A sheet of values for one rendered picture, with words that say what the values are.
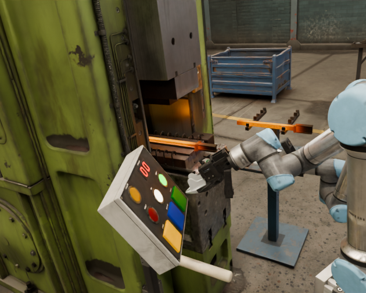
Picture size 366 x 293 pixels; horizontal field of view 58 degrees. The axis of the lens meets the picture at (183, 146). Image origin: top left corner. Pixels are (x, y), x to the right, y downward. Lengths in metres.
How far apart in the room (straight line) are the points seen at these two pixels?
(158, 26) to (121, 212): 0.72
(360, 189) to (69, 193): 1.31
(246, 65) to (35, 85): 4.21
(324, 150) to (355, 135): 0.30
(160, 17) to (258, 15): 8.67
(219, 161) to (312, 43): 8.38
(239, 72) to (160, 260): 4.65
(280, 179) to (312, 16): 8.38
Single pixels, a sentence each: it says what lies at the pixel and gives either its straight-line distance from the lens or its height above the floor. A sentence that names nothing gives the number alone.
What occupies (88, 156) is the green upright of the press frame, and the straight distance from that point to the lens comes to 1.41.
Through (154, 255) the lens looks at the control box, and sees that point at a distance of 1.01.
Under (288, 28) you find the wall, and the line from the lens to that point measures 9.57.
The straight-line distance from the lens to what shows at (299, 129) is 1.90.
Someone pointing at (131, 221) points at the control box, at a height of 1.12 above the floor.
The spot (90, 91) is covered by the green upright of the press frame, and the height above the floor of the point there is 1.39.
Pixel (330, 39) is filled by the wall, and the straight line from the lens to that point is 9.23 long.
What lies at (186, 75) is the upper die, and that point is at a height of 1.35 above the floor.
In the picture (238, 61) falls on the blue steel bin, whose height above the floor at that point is 0.61.
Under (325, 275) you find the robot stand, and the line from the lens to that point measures 1.27.
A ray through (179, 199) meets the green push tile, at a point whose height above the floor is 1.01.
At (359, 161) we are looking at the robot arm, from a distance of 0.80.
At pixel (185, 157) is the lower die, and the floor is 0.98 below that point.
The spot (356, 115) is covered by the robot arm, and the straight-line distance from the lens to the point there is 0.75.
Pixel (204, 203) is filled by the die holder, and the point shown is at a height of 0.73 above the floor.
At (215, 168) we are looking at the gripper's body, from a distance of 1.10.
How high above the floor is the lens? 1.67
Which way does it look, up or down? 25 degrees down
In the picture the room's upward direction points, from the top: 7 degrees counter-clockwise
